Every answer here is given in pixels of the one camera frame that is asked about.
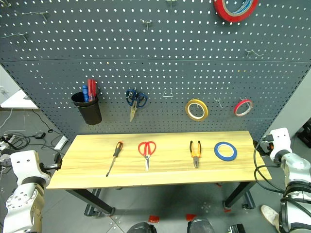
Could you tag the dark rounded shape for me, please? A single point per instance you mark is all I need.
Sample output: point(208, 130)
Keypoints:
point(142, 228)
point(200, 225)

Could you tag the black power adapter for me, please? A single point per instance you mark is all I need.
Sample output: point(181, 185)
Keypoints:
point(40, 135)

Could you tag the large red tape roll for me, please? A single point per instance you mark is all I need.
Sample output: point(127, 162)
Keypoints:
point(219, 11)

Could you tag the black box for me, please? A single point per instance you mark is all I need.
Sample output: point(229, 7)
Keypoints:
point(305, 136)

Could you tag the white side table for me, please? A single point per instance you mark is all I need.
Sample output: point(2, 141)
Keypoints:
point(17, 100)

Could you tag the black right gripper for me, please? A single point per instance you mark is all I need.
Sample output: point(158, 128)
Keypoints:
point(266, 145)

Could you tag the white shoe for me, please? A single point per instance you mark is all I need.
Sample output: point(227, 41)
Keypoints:
point(269, 214)

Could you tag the black plastic cup holder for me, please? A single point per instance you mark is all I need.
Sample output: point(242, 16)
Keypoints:
point(90, 111)

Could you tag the grey pegboard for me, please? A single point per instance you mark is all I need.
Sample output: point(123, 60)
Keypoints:
point(155, 72)

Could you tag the white flat bar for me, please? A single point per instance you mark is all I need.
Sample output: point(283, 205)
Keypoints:
point(60, 142)

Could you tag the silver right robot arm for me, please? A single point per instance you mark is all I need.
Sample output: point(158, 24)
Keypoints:
point(296, 167)

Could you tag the black metal table leg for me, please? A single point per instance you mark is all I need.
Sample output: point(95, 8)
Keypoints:
point(92, 200)
point(236, 194)

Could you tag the blue tape roll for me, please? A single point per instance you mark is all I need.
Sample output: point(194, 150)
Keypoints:
point(215, 150)

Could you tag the metal double loop hook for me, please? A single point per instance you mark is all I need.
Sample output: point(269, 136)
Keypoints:
point(167, 96)

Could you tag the white power strip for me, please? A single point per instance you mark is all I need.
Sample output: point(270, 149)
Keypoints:
point(3, 144)

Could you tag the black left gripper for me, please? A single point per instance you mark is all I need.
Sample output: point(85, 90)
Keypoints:
point(47, 166)

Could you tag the yellow tape roll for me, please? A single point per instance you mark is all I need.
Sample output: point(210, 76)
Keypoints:
point(187, 109)

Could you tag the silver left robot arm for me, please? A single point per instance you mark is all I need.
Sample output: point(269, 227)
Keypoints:
point(22, 206)

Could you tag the short metal pegboard hook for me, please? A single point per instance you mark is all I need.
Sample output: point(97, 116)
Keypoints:
point(219, 103)
point(252, 52)
point(146, 22)
point(170, 2)

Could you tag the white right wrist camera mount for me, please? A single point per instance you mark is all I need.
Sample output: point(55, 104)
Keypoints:
point(281, 143)

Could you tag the orange black pliers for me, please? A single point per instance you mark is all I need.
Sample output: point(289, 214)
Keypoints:
point(195, 157)

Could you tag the small red tape roll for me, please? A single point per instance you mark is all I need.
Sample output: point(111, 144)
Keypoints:
point(236, 109)

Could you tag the long metal pegboard hook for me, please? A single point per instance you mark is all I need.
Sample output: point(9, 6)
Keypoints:
point(29, 13)
point(14, 35)
point(5, 3)

